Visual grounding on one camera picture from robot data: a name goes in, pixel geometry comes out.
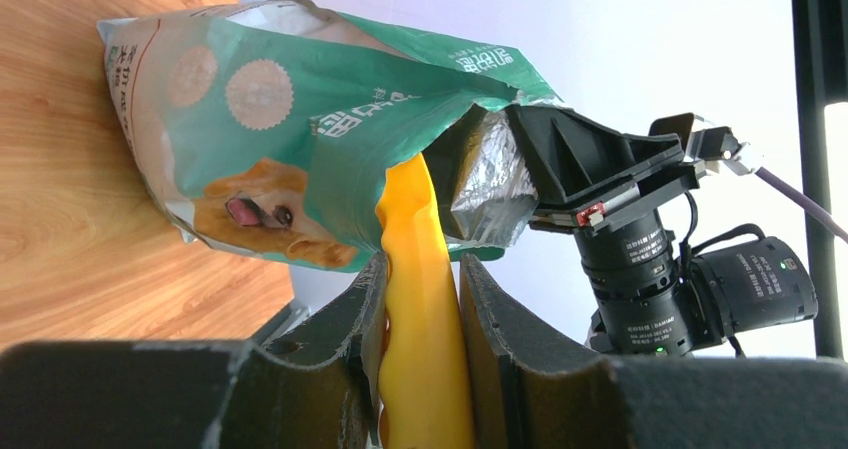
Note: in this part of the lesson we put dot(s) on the yellow plastic scoop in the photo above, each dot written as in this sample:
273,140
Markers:
424,377

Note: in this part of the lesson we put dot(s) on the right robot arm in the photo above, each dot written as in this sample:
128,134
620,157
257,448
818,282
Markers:
656,294

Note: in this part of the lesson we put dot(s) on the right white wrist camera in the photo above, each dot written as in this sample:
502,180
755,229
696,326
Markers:
717,147

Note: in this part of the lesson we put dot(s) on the green pet food bag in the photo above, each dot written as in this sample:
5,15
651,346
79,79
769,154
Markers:
266,129

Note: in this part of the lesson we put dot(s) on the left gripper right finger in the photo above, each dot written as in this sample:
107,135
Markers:
534,387

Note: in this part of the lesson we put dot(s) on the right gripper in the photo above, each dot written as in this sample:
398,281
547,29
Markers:
591,179

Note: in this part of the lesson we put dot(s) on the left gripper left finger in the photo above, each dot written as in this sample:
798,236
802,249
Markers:
314,386

